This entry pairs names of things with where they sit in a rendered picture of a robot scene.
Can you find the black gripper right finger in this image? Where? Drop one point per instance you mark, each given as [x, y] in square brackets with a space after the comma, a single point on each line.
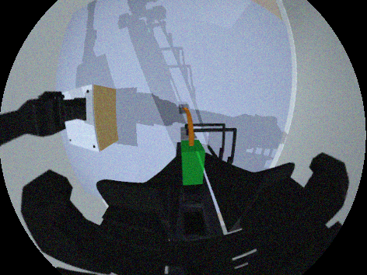
[236, 189]

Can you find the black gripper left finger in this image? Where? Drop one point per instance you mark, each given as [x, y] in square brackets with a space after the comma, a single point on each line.
[161, 194]

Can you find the green plug with orange cord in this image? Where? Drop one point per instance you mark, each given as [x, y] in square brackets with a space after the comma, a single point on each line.
[192, 156]

